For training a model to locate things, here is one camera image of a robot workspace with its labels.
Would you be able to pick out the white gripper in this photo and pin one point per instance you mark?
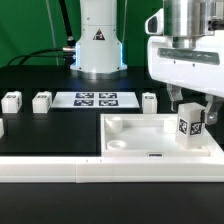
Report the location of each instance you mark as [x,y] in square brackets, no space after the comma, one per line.
[200,69]

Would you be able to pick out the white square table top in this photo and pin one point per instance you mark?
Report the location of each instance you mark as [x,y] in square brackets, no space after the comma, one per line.
[148,135]

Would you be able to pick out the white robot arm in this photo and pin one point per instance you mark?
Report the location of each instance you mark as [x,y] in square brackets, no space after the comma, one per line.
[185,48]

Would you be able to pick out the tag plate with markers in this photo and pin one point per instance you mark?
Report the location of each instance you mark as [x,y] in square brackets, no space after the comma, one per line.
[95,100]

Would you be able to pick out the partial white block left edge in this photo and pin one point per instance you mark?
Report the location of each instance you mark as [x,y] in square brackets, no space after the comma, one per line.
[1,128]

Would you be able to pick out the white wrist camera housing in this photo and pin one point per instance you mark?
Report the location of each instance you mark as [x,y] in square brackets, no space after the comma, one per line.
[154,25]

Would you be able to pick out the white U-shaped fence wall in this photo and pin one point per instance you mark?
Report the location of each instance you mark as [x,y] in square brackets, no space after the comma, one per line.
[113,169]

